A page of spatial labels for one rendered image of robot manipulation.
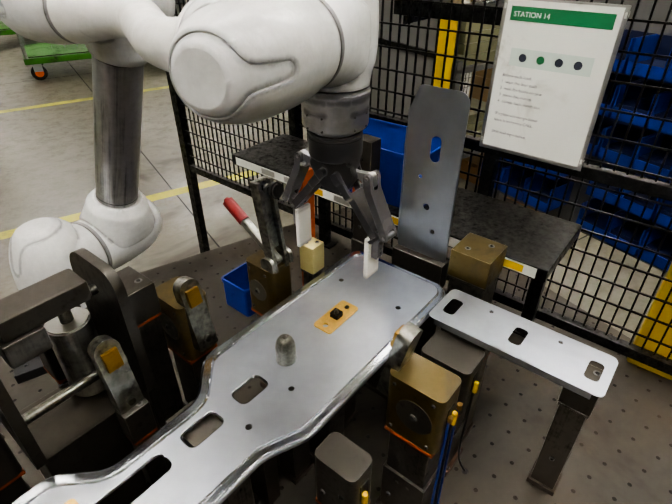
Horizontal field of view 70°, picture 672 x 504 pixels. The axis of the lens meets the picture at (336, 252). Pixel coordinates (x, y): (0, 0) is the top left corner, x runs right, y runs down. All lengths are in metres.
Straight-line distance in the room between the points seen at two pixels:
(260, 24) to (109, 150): 0.82
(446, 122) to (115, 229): 0.86
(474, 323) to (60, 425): 0.66
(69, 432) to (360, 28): 0.67
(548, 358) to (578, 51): 0.58
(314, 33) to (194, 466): 0.52
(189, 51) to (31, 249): 0.90
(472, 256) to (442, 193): 0.13
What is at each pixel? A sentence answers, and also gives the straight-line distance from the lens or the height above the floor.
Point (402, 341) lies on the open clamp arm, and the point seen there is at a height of 1.10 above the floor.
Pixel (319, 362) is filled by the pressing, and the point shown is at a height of 1.00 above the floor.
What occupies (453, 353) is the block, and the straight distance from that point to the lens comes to 0.83.
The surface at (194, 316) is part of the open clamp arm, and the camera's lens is 0.80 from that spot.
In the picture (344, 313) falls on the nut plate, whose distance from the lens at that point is 0.85.
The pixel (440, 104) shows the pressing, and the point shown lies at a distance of 0.88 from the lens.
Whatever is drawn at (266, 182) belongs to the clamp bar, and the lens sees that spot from 0.83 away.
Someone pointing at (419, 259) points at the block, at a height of 1.00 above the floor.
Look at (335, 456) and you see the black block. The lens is 0.68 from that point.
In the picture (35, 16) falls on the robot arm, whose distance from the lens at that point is 0.94.
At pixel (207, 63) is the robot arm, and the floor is 1.47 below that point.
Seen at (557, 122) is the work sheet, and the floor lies 1.23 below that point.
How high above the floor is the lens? 1.56
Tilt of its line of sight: 34 degrees down
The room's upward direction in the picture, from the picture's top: straight up
